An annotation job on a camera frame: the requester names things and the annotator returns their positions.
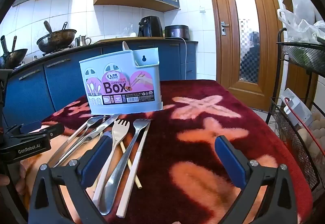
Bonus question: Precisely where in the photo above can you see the pile of eggs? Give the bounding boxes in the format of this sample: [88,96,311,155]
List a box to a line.
[296,112,325,163]

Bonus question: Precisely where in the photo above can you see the clear plastic bags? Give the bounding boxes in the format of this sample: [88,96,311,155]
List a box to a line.
[277,0,325,44]

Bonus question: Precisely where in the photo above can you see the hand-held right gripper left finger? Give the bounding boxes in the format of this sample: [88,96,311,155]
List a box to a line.
[27,135,113,224]

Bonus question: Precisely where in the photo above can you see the silver table knife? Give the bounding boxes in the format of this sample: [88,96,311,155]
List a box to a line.
[53,114,120,167]

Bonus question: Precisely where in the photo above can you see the fork with white handle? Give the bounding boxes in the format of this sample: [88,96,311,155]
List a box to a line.
[48,115,107,167]
[92,119,130,208]

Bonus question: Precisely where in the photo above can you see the person's left hand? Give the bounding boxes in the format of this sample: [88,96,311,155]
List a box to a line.
[0,162,28,195]

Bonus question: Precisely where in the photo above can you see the red cable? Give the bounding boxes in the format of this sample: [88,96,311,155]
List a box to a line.
[284,98,325,156]

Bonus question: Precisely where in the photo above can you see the small dark pan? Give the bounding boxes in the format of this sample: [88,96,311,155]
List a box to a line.
[0,36,28,69]

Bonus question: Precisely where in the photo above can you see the wooden chopstick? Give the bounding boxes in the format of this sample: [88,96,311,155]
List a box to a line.
[119,141,143,189]

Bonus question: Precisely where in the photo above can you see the white power cord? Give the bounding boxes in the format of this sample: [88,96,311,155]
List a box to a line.
[181,37,190,75]

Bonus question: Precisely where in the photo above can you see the blue kitchen base cabinet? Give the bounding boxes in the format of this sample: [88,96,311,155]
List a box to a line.
[4,41,198,123]

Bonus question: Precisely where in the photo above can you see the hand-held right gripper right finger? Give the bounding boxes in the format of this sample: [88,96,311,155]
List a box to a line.
[214,135,299,224]

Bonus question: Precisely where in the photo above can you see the dark rice cooker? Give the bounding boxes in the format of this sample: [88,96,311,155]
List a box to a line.
[165,25,190,40]

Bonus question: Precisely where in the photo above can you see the black air fryer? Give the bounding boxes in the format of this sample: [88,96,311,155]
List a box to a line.
[138,16,163,37]

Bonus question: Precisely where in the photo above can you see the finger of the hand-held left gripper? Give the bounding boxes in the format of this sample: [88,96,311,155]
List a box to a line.
[25,122,65,139]
[6,120,42,138]

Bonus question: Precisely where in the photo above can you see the white power strip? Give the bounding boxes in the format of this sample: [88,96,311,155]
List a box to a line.
[279,88,313,125]

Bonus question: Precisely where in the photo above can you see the dark metal wok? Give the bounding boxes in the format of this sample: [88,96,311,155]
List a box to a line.
[36,20,77,54]

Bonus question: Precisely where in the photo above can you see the light blue utensil holder box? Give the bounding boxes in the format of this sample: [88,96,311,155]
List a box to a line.
[79,47,163,115]

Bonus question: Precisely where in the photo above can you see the black wire rack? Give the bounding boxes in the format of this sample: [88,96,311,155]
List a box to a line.
[265,27,325,199]

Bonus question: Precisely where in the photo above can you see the wooden door with glass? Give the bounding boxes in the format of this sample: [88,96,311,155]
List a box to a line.
[205,0,283,111]

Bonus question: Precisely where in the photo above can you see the metal ladle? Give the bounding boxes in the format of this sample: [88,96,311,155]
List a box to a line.
[44,20,54,37]

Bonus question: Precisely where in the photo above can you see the white plastic bag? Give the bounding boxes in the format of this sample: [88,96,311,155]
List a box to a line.
[120,23,139,38]

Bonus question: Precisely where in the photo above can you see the silver fork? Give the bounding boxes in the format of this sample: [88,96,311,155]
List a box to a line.
[100,119,152,215]

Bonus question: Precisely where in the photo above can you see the red flowered plush blanket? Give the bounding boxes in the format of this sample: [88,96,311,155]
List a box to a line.
[19,79,314,224]

